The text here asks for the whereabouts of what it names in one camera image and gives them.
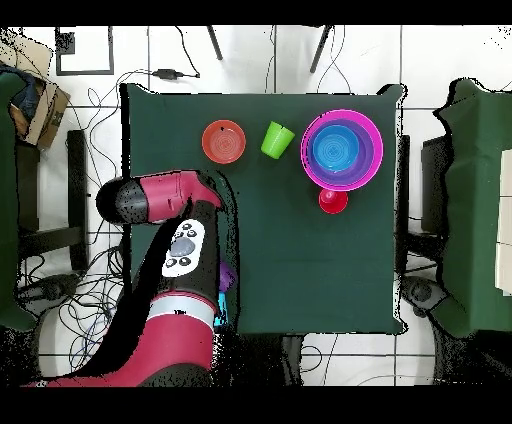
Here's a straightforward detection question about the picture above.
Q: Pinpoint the blue bowl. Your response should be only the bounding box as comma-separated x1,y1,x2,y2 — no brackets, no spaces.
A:
311,124,361,173

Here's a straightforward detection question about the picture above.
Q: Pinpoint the purple cup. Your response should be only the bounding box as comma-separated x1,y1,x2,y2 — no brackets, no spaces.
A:
218,260,239,292

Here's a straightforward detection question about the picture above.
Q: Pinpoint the green cup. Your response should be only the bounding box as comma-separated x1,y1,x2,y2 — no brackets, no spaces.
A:
260,120,296,160

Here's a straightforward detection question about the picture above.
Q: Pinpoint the orange bowl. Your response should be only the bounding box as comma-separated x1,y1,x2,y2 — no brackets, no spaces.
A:
201,119,247,166

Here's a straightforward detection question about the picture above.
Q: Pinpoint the red cup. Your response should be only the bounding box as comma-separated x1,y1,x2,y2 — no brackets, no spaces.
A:
318,187,349,215

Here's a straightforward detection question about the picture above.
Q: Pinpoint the dark green table cloth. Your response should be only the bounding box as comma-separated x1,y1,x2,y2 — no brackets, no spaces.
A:
119,82,405,337

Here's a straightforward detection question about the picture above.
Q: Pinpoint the purple bowl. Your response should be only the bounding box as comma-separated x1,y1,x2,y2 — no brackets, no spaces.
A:
306,118,377,188

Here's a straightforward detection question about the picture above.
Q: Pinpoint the blue cup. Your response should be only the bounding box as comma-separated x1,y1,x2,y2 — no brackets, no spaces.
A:
214,291,231,327

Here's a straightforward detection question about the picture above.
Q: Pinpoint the pink bowl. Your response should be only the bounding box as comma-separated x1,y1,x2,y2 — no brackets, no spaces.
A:
300,108,385,192

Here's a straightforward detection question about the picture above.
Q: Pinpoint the black tripod leg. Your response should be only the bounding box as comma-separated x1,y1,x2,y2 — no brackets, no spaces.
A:
309,25,333,74
206,25,224,61

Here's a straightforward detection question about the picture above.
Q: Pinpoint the grey chair base with knob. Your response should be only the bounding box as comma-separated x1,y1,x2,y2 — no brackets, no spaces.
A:
17,271,81,306

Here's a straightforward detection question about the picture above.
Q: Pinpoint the green covered table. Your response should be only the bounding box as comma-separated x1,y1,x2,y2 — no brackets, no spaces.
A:
433,77,512,338
0,71,38,333

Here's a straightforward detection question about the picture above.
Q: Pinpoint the cardboard box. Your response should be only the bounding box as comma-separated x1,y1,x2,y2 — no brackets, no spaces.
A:
0,31,72,149

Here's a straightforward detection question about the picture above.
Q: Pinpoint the black square frame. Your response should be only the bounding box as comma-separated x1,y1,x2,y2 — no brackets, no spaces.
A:
54,26,115,76

